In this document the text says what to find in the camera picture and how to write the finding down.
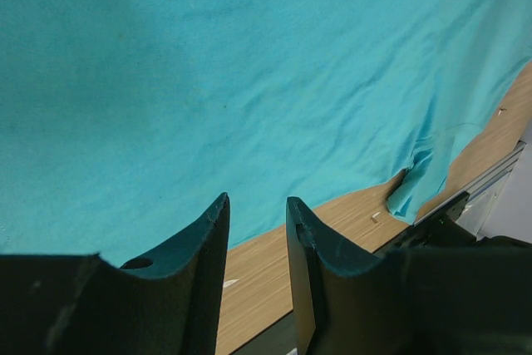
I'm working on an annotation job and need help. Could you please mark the turquoise t shirt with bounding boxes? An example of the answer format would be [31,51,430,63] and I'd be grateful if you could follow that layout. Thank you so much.
[1,0,531,264]

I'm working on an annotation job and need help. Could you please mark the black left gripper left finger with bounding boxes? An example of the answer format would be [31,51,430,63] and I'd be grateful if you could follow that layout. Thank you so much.
[1,194,230,354]

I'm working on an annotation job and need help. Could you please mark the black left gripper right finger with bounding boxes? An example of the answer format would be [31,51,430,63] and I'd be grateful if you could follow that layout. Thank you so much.
[286,197,531,354]

